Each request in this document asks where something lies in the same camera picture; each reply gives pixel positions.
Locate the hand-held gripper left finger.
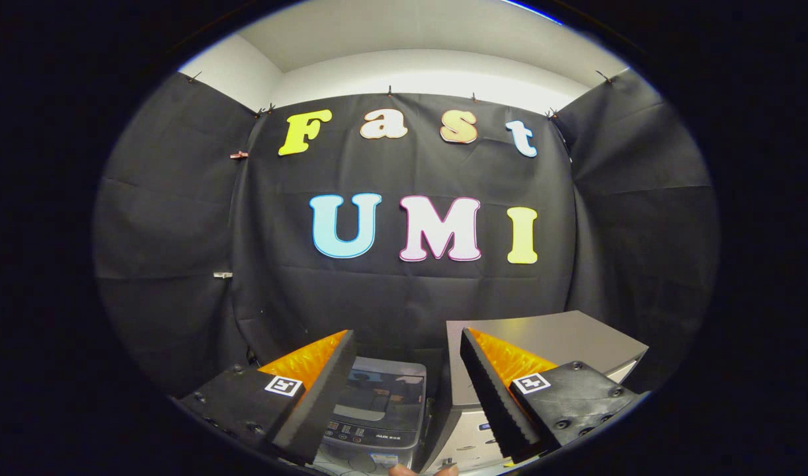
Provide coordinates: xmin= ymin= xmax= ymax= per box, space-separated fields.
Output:
xmin=178 ymin=329 xmax=358 ymax=466

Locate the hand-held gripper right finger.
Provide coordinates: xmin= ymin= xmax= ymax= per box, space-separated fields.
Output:
xmin=459 ymin=327 xmax=647 ymax=464

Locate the grey washing machine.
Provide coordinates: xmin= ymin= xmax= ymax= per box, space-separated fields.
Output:
xmin=313 ymin=356 xmax=429 ymax=474

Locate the grey cabinet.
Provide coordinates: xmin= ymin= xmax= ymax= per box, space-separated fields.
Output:
xmin=421 ymin=310 xmax=650 ymax=474

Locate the black backdrop cloth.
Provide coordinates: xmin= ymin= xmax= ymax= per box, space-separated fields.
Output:
xmin=93 ymin=69 xmax=719 ymax=397

